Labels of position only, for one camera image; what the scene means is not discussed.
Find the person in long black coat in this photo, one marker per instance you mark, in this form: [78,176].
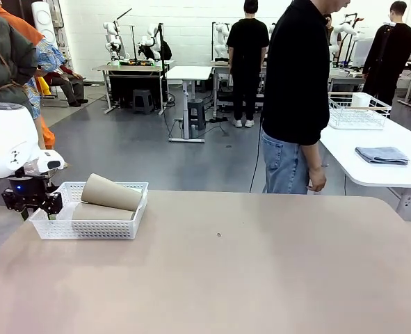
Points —
[389,52]

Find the person in black t-shirt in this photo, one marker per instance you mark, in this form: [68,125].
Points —
[247,52]

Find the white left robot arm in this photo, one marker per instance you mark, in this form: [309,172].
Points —
[7,139]

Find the person's right forearm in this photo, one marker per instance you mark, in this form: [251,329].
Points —
[311,156]

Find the white box monitor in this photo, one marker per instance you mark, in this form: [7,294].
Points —
[360,52]

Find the person in green jacket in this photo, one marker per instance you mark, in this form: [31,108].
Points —
[3,62]

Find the grey plastic stool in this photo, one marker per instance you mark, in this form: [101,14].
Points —
[195,113]
[143,101]

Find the wood top lab table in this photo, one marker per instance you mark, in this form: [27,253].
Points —
[128,68]

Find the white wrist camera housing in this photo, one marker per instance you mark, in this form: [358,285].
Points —
[50,156]

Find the blue grey cloth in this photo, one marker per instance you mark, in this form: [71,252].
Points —
[382,155]

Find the seated person in dark red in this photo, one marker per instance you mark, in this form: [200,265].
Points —
[67,83]

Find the tall tapered plastic cup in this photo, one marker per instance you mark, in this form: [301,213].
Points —
[111,195]
[101,213]

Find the lab table with equipment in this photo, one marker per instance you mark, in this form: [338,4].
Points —
[222,74]

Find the white cylinder container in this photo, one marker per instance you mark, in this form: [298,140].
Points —
[361,100]

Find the white perforated plastic basket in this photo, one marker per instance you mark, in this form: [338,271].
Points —
[87,231]

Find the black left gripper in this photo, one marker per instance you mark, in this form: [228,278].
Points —
[24,189]

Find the person in black sweater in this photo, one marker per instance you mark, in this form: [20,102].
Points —
[295,69]

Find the black backpack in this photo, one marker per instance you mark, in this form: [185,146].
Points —
[165,50]

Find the white rounded side table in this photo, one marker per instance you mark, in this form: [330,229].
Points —
[375,174]

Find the black floor power strip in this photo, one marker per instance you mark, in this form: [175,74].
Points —
[218,119]

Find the person's right hand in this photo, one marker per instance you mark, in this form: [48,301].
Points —
[317,181]

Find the white standing desk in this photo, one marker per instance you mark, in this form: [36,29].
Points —
[189,72]

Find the black cabinet under table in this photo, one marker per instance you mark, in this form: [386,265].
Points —
[135,81]

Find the white tower air conditioner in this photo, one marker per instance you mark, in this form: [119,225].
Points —
[43,21]

